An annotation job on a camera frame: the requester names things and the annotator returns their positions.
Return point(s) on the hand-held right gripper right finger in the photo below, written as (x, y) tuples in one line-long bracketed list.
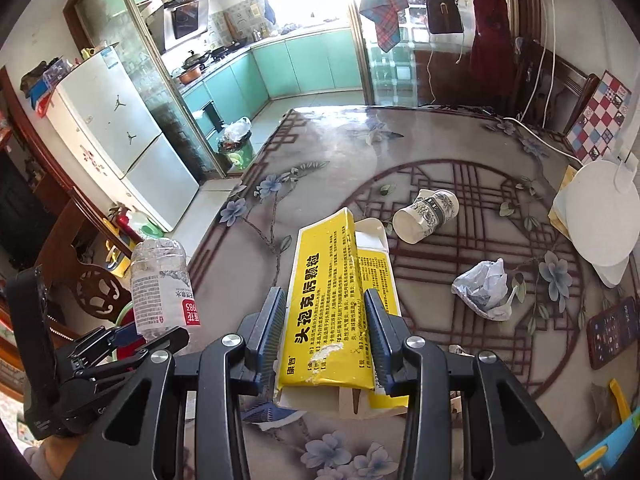
[(378, 337)]

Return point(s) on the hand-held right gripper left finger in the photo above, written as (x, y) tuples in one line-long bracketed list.
[(272, 332)]

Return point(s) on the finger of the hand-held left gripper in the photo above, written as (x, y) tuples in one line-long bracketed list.
[(100, 341), (150, 346)]

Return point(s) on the clear plastic bottle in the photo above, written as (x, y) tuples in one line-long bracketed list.
[(160, 285)]

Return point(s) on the yellow cardboard box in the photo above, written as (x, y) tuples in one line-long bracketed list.
[(325, 280)]

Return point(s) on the person's left hand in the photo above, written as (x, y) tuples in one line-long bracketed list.
[(52, 457)]

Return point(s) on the carved wooden chair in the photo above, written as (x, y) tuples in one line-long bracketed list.
[(95, 286)]

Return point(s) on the yellow plastic toy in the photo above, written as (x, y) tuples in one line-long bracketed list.
[(117, 255)]

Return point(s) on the crumpled white paper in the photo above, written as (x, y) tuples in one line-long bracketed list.
[(482, 287)]

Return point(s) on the green white jug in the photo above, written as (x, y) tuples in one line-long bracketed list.
[(145, 225)]

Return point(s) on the printed paper cup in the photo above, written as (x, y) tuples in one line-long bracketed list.
[(425, 216)]

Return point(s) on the floral table cover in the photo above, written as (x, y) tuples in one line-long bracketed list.
[(350, 170)]

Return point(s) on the green bin with white bag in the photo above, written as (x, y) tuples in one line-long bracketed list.
[(236, 145)]

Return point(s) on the white refrigerator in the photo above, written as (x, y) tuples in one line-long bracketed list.
[(115, 125)]

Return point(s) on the yellow notepad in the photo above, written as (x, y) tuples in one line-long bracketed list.
[(562, 195)]

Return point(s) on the smartphone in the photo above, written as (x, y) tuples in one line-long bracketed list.
[(612, 332)]

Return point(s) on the blue red bag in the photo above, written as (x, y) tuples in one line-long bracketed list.
[(41, 97)]

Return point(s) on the blue plastic item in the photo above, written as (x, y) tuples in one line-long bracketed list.
[(600, 452)]

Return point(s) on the white round device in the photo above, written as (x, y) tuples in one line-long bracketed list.
[(600, 210)]

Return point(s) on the dark green cloth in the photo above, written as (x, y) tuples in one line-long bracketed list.
[(32, 76)]

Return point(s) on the turquoise base cabinets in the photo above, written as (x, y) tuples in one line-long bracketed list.
[(300, 65)]

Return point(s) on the orange pot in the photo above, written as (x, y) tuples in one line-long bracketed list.
[(189, 76)]

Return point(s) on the clear plastic box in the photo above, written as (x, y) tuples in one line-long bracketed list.
[(57, 71)]

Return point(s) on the black wok with lid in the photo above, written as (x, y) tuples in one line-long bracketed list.
[(195, 61)]

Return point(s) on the black frying pan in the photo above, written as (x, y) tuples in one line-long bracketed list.
[(222, 51)]

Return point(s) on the yellow cup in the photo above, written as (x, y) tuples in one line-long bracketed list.
[(89, 53)]

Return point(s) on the steel kettle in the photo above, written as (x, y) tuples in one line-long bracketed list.
[(257, 34)]

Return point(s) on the dark wooden chair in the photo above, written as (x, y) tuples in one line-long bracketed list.
[(565, 90)]

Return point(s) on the dark red garment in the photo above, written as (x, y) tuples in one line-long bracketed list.
[(492, 45)]

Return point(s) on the checkered board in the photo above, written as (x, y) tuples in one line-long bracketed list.
[(600, 115)]

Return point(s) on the blue hanging cloth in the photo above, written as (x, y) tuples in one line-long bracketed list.
[(270, 11)]

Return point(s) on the range hood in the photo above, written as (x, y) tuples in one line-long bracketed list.
[(186, 20)]

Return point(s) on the plaid cloth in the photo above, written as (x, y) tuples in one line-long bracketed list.
[(385, 5)]

